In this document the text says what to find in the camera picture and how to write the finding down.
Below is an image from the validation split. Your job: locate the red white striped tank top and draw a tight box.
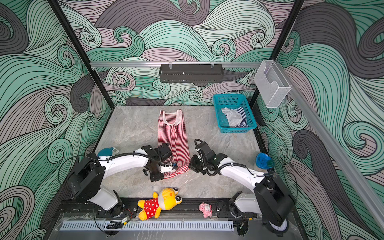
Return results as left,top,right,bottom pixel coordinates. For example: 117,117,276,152
158,110,191,179

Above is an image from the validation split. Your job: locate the blue white striped tank top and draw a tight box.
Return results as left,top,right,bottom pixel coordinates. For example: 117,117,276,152
238,107,248,128

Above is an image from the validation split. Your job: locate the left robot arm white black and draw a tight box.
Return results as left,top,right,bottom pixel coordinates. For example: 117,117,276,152
68,143,178,218

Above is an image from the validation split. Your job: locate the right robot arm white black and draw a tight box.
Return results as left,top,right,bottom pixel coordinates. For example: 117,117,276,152
189,139,296,228

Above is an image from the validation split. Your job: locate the grey tank top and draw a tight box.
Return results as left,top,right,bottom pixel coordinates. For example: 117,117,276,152
221,108,242,127

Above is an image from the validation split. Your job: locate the yellow plush toy red dress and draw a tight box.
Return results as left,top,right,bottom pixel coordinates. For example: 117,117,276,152
138,188,182,221

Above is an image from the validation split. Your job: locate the small pink plush toy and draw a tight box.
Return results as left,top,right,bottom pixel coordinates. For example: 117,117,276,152
199,203,213,218

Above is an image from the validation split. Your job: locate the teal round lid left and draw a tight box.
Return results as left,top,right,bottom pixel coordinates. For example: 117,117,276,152
97,147,119,157

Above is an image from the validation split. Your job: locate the teal plastic basket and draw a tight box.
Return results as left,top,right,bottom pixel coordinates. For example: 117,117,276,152
213,94,257,134

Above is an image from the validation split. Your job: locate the black perforated metal shelf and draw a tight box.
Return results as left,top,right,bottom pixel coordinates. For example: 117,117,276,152
159,65,224,84

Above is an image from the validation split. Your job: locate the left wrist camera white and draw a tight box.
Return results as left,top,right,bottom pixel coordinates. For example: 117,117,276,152
160,162,178,174

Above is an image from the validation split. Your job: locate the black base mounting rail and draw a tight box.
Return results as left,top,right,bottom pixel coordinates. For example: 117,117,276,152
59,198,295,223

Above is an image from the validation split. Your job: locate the white slotted cable duct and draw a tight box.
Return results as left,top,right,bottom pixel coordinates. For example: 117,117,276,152
59,220,234,232

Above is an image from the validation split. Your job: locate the black round wall clock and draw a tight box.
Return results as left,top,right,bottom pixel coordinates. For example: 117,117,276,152
263,220,289,237

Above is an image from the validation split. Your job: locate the clear plastic wall bin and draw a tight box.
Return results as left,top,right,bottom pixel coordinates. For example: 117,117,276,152
254,60,292,108

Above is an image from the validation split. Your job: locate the aluminium rail back wall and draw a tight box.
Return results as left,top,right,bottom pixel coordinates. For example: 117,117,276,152
90,61,261,69

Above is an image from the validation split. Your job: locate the aluminium rail wall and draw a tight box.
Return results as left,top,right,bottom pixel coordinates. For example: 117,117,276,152
273,62,384,230
90,61,261,69

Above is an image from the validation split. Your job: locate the aluminium rail right wall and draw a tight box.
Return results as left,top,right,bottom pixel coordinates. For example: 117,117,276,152
273,62,384,230

